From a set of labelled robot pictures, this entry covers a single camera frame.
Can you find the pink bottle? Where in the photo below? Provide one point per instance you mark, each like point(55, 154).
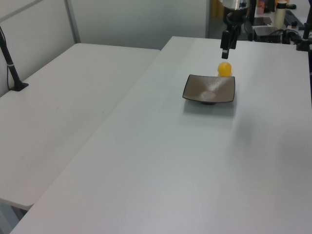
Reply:
point(260, 6)

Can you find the black pole stand with base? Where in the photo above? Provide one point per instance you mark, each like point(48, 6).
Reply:
point(11, 70)

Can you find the white cylindrical bottle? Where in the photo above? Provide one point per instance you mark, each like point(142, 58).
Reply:
point(280, 17)

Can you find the square brown ceramic plate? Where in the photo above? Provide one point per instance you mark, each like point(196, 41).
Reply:
point(209, 89)

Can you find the yellow wooden panel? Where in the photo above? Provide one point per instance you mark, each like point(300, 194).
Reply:
point(215, 8)

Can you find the black camera stand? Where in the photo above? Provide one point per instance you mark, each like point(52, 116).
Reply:
point(303, 45)

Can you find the yellow lemon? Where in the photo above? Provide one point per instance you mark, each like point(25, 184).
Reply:
point(224, 69)

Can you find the Franka gripper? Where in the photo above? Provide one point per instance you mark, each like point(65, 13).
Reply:
point(236, 15)

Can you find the grey metal partition post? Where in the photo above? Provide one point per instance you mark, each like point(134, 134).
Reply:
point(73, 22)

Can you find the flat black pad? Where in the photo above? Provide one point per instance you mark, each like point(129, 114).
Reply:
point(262, 21)

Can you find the white table leg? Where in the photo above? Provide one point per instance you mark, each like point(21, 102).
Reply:
point(5, 219)

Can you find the small red black object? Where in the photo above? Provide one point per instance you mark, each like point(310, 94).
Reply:
point(294, 25)

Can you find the black keyboard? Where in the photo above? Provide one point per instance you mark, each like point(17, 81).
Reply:
point(291, 17)

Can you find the grey box device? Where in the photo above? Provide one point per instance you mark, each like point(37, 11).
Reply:
point(267, 31)

